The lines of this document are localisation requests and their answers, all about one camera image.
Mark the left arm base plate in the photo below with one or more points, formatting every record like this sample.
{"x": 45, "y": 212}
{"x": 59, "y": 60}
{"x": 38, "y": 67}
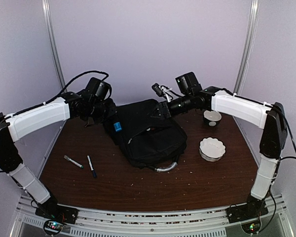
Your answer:
{"x": 64, "y": 214}

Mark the white cup black band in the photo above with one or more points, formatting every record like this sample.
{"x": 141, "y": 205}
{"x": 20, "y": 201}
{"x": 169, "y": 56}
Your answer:
{"x": 211, "y": 118}

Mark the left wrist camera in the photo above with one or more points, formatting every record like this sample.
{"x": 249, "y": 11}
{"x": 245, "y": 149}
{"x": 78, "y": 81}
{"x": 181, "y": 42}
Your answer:
{"x": 97, "y": 89}

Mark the black student backpack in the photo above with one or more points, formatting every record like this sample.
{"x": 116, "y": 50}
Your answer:
{"x": 147, "y": 142}

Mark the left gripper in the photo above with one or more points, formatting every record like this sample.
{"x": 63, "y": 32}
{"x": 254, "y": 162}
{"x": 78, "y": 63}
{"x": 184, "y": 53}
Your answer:
{"x": 112, "y": 112}

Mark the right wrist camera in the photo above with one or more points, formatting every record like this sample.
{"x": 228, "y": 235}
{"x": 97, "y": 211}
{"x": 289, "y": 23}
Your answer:
{"x": 188, "y": 84}

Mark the right aluminium frame post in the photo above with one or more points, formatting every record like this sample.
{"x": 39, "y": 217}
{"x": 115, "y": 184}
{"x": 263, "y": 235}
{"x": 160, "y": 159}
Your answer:
{"x": 248, "y": 46}

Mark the front aluminium rail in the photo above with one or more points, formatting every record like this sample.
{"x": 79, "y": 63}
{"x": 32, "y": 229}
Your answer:
{"x": 209, "y": 222}

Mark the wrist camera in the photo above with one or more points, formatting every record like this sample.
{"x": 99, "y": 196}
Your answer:
{"x": 188, "y": 84}
{"x": 97, "y": 89}

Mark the white fluted ceramic bowl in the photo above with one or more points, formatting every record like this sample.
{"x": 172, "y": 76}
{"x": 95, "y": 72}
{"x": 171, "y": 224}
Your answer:
{"x": 211, "y": 149}

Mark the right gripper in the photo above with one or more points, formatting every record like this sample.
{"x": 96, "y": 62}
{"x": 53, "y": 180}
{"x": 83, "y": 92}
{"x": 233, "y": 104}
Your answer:
{"x": 165, "y": 109}

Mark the green tipped white marker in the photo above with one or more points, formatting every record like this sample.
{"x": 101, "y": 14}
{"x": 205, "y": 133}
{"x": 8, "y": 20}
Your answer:
{"x": 73, "y": 162}

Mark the blue tipped white marker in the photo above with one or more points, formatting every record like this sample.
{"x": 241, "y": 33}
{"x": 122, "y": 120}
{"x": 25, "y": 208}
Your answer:
{"x": 91, "y": 167}

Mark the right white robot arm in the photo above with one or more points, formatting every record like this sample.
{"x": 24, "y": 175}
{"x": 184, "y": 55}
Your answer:
{"x": 269, "y": 117}

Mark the black blue highlighter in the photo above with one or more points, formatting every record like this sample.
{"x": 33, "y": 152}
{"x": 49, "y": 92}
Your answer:
{"x": 117, "y": 127}

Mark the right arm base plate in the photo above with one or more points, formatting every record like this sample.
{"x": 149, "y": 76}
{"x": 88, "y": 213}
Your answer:
{"x": 239, "y": 213}

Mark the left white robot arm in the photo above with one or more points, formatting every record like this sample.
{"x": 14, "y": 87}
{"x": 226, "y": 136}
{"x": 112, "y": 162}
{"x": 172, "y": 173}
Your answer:
{"x": 13, "y": 127}

